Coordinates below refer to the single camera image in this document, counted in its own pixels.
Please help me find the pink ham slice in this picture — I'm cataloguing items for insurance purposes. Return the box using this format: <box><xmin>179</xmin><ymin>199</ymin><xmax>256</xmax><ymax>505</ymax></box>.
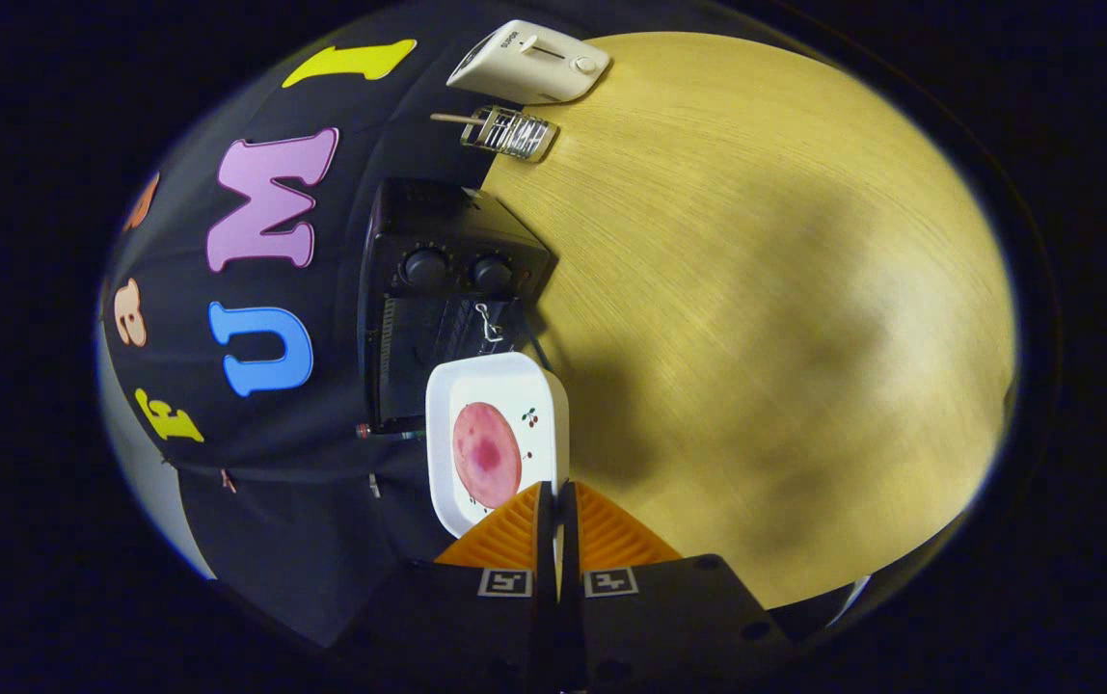
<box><xmin>452</xmin><ymin>402</ymin><xmax>523</xmax><ymax>510</ymax></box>

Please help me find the black backdrop cloth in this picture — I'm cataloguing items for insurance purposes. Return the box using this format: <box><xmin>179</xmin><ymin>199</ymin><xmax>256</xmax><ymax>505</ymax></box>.
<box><xmin>95</xmin><ymin>0</ymin><xmax>612</xmax><ymax>647</ymax></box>

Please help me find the white bread toaster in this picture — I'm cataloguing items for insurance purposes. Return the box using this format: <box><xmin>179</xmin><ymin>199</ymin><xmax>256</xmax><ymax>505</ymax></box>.
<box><xmin>445</xmin><ymin>19</ymin><xmax>612</xmax><ymax>105</ymax></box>

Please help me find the black toaster oven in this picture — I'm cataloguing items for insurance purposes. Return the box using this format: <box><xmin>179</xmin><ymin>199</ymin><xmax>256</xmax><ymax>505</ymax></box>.
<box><xmin>357</xmin><ymin>177</ymin><xmax>554</xmax><ymax>435</ymax></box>

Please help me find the white square plate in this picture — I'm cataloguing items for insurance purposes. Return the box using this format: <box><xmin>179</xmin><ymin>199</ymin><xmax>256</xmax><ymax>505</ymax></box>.
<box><xmin>425</xmin><ymin>352</ymin><xmax>571</xmax><ymax>539</ymax></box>

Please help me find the wire mesh holder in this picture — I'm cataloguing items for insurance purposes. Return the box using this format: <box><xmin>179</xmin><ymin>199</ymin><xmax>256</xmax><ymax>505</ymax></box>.
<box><xmin>460</xmin><ymin>105</ymin><xmax>557</xmax><ymax>163</ymax></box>

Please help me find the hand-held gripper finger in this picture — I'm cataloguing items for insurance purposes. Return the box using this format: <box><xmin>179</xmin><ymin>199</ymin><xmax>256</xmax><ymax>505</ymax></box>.
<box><xmin>332</xmin><ymin>482</ymin><xmax>554</xmax><ymax>694</ymax></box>
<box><xmin>558</xmin><ymin>480</ymin><xmax>796</xmax><ymax>694</ymax></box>

